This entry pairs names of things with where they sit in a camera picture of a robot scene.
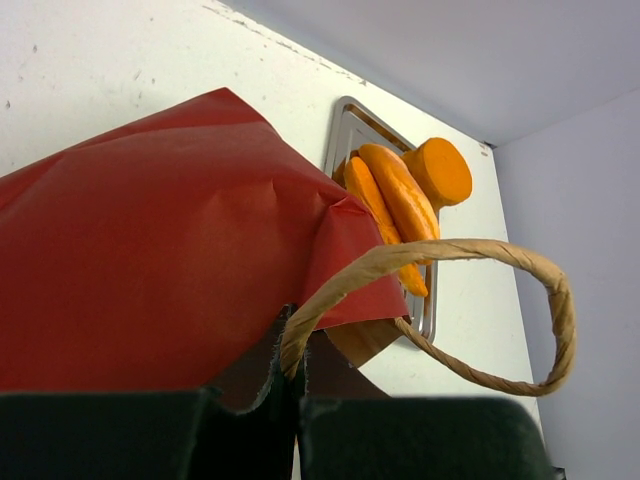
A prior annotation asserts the golden oval bread roll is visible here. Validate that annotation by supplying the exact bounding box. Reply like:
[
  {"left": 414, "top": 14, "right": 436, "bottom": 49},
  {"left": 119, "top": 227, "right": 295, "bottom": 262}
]
[{"left": 358, "top": 143, "right": 441, "bottom": 243}]

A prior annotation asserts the stainless steel tray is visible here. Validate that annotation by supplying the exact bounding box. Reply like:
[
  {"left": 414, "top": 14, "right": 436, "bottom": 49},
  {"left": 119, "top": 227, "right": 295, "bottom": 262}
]
[{"left": 322, "top": 96, "right": 438, "bottom": 342}]

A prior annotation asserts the orange twisted bread stick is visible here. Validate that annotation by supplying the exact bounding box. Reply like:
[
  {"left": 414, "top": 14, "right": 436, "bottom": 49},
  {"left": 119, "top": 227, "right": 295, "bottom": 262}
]
[{"left": 343, "top": 156, "right": 429, "bottom": 298}]

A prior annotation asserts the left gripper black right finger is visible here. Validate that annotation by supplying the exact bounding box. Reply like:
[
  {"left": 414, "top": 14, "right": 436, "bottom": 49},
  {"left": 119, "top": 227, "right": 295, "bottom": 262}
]
[{"left": 298, "top": 331, "right": 555, "bottom": 479}]

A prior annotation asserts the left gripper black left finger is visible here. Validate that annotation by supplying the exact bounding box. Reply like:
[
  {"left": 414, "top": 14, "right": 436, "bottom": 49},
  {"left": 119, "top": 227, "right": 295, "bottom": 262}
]
[{"left": 0, "top": 304, "right": 296, "bottom": 480}]

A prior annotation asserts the red paper bag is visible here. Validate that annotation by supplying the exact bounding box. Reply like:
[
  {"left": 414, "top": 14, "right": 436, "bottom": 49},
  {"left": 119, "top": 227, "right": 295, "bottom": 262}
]
[{"left": 0, "top": 87, "right": 579, "bottom": 416}]

